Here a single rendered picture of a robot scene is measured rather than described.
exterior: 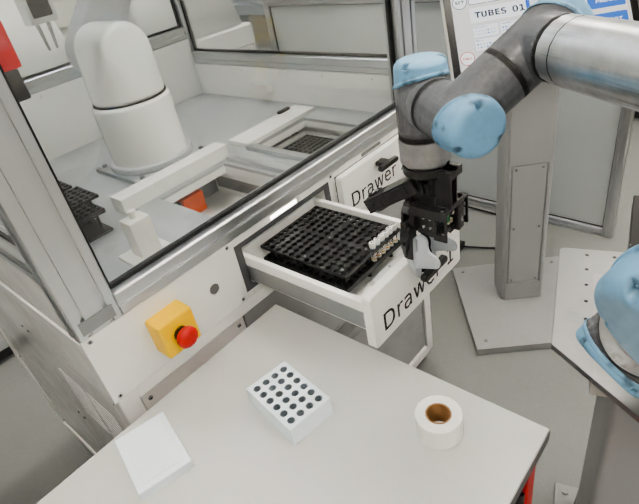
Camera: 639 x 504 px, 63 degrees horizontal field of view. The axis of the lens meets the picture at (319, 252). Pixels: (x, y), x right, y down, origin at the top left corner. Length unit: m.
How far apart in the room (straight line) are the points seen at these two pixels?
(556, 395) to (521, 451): 1.09
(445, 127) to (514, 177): 1.26
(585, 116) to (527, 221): 0.65
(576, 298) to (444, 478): 0.46
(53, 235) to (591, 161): 2.17
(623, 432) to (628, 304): 0.76
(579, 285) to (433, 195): 0.42
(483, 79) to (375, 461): 0.55
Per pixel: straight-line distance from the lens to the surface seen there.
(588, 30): 0.62
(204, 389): 1.00
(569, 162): 2.58
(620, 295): 0.37
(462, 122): 0.63
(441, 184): 0.79
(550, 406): 1.90
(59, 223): 0.84
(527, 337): 2.06
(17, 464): 2.26
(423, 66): 0.73
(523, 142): 1.84
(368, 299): 0.83
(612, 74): 0.57
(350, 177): 1.22
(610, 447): 1.15
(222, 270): 1.02
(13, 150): 0.79
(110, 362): 0.95
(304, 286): 0.96
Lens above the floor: 1.45
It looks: 33 degrees down
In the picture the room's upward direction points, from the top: 12 degrees counter-clockwise
